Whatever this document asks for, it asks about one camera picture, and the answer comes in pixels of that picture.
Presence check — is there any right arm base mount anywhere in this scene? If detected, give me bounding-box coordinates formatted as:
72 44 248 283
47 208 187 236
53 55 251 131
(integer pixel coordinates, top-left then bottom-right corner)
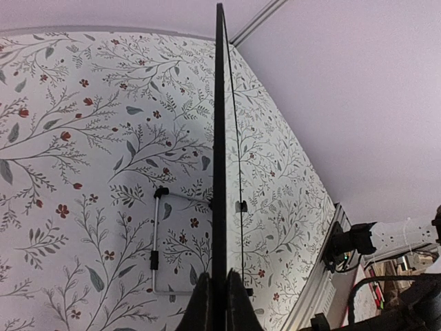
322 221 376 273

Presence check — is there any metal wire whiteboard stand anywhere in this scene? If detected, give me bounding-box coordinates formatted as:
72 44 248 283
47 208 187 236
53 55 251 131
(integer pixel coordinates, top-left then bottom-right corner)
150 185 254 297

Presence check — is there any white whiteboard black frame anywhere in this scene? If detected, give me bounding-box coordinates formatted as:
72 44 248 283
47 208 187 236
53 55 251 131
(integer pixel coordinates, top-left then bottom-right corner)
213 2 243 330

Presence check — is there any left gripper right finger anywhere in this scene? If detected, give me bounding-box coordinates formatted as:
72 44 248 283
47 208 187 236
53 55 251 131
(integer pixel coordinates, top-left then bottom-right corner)
227 270 263 331

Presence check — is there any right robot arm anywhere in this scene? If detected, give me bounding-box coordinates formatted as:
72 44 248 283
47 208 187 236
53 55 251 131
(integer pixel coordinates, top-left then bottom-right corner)
329 208 440 330

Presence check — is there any floral patterned table mat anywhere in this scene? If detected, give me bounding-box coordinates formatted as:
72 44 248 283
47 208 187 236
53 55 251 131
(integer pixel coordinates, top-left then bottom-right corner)
1 32 334 330

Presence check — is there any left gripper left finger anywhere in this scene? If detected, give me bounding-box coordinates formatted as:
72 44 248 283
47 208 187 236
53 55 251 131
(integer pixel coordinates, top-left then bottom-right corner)
176 272 212 331

